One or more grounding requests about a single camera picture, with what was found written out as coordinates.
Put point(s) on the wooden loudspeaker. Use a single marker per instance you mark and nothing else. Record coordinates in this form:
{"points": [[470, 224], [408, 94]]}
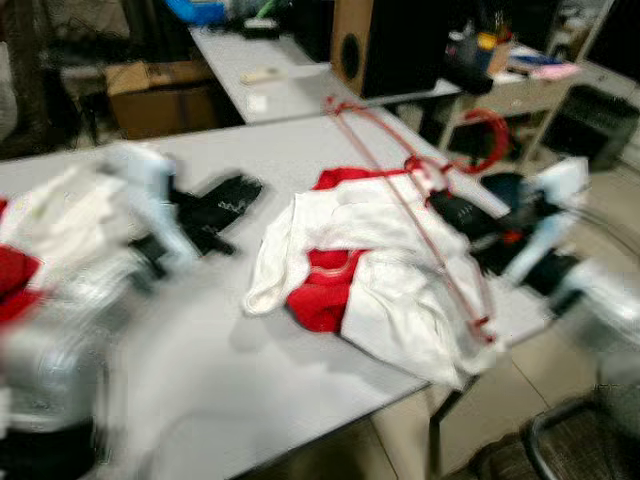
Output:
{"points": [[400, 45]]}

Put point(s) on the black table leg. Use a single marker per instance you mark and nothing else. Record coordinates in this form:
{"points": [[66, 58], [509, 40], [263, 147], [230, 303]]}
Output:
{"points": [[436, 440]]}

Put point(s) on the black pen holder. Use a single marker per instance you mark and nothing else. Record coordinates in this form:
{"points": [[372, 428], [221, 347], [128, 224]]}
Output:
{"points": [[470, 70]]}

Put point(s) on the small white card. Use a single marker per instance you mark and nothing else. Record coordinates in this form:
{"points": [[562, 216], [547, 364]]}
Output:
{"points": [[257, 103]]}

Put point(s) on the small black device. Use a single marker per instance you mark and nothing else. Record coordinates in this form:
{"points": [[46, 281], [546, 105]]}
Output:
{"points": [[260, 28]]}

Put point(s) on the dark blue round stool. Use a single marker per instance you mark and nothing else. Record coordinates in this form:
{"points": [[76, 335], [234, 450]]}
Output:
{"points": [[500, 188]]}

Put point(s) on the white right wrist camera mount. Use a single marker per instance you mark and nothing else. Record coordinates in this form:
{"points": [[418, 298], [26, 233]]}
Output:
{"points": [[560, 185]]}

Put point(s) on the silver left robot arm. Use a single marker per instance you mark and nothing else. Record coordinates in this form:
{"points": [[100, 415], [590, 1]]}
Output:
{"points": [[50, 360]]}

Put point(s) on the blue bag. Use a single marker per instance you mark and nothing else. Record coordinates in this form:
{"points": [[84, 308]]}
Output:
{"points": [[195, 10]]}

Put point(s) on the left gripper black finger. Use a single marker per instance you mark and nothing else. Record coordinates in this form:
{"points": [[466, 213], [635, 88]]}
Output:
{"points": [[215, 240], [235, 193]]}

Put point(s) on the black plastic crate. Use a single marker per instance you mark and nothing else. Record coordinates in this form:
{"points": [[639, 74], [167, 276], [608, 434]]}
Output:
{"points": [[595, 125]]}

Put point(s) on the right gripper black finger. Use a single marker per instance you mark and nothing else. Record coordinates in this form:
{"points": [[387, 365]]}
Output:
{"points": [[455, 207], [470, 230]]}

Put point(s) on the dark woven chair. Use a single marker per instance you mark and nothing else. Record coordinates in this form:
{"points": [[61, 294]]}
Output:
{"points": [[580, 450]]}

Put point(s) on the beige desk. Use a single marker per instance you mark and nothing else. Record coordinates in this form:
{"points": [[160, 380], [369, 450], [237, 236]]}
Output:
{"points": [[520, 95]]}

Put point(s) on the white and red jacket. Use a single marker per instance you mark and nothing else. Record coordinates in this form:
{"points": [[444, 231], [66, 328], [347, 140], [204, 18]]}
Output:
{"points": [[400, 300]]}

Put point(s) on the pink flat item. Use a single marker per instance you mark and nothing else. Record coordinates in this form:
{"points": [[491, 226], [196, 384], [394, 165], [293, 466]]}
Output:
{"points": [[555, 71]]}

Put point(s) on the white desk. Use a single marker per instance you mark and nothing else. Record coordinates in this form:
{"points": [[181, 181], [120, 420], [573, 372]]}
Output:
{"points": [[300, 60]]}

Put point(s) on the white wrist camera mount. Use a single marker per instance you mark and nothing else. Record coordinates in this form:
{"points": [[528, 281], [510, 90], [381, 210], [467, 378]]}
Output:
{"points": [[150, 190], [560, 185]]}

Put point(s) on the cream trousers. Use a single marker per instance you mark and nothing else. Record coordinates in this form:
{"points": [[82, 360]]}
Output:
{"points": [[60, 215]]}

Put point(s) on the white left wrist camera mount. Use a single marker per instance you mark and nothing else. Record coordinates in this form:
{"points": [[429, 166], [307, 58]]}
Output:
{"points": [[150, 190]]}

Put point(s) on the white remote control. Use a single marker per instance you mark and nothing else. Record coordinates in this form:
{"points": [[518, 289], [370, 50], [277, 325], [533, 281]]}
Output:
{"points": [[262, 74]]}

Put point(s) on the brown cardboard box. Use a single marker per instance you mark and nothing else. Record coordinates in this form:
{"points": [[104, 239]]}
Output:
{"points": [[160, 105]]}

